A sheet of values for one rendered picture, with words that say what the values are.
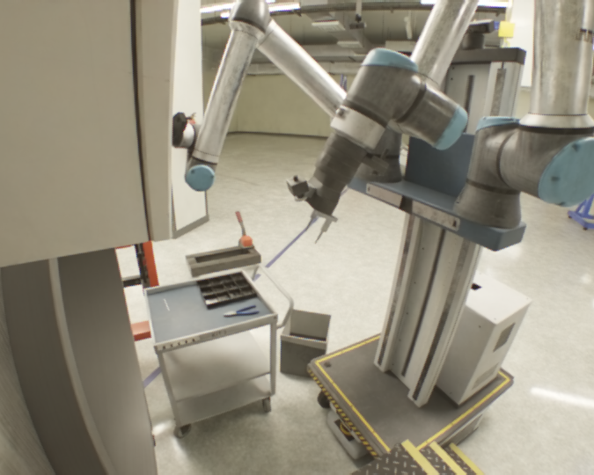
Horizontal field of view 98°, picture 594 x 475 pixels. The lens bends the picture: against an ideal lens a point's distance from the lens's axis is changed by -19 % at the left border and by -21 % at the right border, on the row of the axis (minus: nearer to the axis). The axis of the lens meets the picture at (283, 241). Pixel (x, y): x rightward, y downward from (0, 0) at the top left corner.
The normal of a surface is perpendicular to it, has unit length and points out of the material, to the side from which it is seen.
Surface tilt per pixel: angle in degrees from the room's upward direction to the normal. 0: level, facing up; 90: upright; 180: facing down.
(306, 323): 90
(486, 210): 70
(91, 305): 61
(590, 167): 95
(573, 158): 95
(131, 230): 125
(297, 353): 90
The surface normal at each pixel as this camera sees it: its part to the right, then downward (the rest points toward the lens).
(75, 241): 0.35, 0.83
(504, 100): -0.90, 0.17
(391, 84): 0.04, 0.39
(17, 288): 0.36, -0.27
